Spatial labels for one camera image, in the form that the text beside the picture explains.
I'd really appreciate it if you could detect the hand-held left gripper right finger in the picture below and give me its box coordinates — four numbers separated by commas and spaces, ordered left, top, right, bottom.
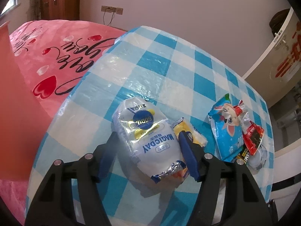
178, 132, 273, 226

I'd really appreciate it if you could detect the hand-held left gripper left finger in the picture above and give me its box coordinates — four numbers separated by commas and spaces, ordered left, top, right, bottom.
25, 132, 118, 226

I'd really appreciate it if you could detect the yellow snack packet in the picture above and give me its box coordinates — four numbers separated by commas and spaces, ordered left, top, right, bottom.
172, 117, 208, 147

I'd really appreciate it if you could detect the white squeeze pouch blue label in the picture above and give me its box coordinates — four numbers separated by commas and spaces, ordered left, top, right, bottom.
112, 96, 190, 184

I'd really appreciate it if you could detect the black coffee stick packet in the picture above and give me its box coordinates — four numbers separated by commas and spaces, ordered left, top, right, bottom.
236, 147, 250, 165

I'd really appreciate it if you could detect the blue cartoon snack packet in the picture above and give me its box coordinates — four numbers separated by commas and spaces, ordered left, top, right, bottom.
208, 94, 246, 162

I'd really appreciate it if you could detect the red snack wrapper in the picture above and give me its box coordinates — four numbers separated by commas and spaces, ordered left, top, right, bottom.
235, 100, 265, 156

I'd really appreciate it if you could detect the blue white checkered tablecloth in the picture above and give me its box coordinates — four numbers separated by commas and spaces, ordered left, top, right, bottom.
26, 26, 275, 226

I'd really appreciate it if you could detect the orange red board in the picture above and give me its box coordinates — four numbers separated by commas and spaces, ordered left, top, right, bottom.
0, 21, 51, 180

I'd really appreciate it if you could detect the cream door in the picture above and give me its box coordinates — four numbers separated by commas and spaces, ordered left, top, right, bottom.
242, 7, 301, 109

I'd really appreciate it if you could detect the pink heart print blanket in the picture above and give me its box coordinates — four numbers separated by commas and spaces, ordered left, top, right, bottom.
0, 20, 127, 219

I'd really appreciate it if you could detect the red door decoration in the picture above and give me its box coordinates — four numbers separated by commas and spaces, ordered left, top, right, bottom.
274, 21, 301, 78

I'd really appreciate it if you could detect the brown wooden cabinet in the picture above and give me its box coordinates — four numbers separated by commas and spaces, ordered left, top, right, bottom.
39, 0, 81, 20

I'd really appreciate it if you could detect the dark brown hanging bag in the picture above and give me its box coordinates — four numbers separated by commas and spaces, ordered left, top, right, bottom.
269, 9, 291, 32

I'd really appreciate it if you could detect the window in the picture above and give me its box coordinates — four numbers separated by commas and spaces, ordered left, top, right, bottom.
0, 0, 20, 17

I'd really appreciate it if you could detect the black power cable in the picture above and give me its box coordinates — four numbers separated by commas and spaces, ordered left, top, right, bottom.
103, 11, 114, 26

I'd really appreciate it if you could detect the wall socket strip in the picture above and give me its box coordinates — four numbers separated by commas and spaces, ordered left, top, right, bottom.
101, 5, 123, 15

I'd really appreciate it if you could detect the metal door handle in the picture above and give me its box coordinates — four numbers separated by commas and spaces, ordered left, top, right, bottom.
273, 29, 290, 50

